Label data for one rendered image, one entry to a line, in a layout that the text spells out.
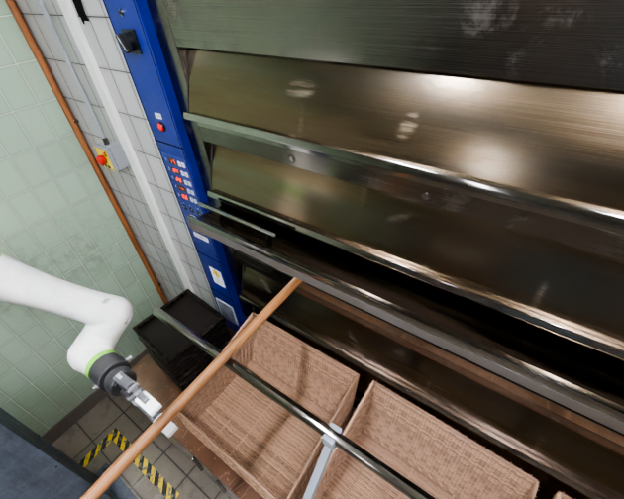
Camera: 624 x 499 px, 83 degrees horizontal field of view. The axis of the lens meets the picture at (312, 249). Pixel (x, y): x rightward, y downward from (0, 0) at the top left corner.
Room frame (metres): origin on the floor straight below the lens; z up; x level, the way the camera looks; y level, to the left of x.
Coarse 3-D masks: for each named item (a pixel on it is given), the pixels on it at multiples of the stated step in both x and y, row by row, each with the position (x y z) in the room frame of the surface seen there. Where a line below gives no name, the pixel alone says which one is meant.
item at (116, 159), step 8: (96, 144) 1.44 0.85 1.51; (112, 144) 1.42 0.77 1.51; (120, 144) 1.42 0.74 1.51; (112, 152) 1.38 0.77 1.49; (120, 152) 1.40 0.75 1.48; (112, 160) 1.37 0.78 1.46; (120, 160) 1.39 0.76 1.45; (128, 160) 1.42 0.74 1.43; (112, 168) 1.38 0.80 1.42; (120, 168) 1.38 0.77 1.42
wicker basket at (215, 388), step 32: (256, 352) 0.96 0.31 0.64; (288, 352) 0.86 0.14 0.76; (320, 352) 0.79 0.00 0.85; (224, 384) 0.82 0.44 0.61; (288, 384) 0.81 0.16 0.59; (320, 384) 0.74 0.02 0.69; (352, 384) 0.65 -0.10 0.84; (192, 416) 0.69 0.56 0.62; (224, 416) 0.69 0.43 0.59; (288, 416) 0.67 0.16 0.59; (320, 416) 0.66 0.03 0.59; (224, 448) 0.57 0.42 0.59; (256, 448) 0.56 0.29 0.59; (288, 448) 0.55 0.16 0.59; (320, 448) 0.48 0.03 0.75; (256, 480) 0.40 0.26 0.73; (288, 480) 0.43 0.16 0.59
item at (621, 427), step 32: (192, 224) 0.94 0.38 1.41; (256, 256) 0.77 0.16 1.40; (320, 256) 0.74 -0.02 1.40; (352, 256) 0.74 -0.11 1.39; (320, 288) 0.62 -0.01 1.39; (384, 288) 0.60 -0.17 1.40; (416, 288) 0.59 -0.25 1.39; (384, 320) 0.51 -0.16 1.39; (448, 320) 0.48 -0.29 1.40; (480, 320) 0.48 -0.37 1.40; (512, 320) 0.48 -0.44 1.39; (512, 352) 0.39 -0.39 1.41; (544, 352) 0.38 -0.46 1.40; (576, 352) 0.38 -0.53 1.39; (576, 384) 0.31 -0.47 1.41; (608, 384) 0.31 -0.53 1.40; (608, 416) 0.25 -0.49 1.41
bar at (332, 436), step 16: (160, 320) 0.77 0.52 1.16; (176, 320) 0.75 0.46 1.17; (192, 336) 0.68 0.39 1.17; (208, 352) 0.62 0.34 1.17; (240, 368) 0.55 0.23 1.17; (256, 384) 0.50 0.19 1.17; (272, 400) 0.46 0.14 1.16; (288, 400) 0.44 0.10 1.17; (304, 416) 0.40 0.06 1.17; (320, 432) 0.36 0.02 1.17; (336, 432) 0.36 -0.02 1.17; (336, 448) 0.33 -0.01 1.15; (352, 448) 0.32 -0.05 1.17; (320, 464) 0.31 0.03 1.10; (368, 464) 0.28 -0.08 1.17; (384, 464) 0.28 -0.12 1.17; (320, 480) 0.29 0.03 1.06; (384, 480) 0.25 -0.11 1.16; (400, 480) 0.24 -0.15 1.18; (304, 496) 0.26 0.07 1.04; (416, 496) 0.21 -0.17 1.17; (432, 496) 0.21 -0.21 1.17
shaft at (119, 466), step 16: (288, 288) 0.81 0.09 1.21; (272, 304) 0.75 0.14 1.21; (256, 320) 0.69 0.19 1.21; (240, 336) 0.64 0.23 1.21; (224, 352) 0.58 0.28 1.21; (208, 368) 0.54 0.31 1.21; (192, 384) 0.50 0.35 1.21; (176, 400) 0.46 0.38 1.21; (160, 416) 0.42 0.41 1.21; (144, 432) 0.38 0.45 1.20; (144, 448) 0.35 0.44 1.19; (112, 464) 0.32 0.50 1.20; (128, 464) 0.32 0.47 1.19; (112, 480) 0.29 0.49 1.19; (96, 496) 0.26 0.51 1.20
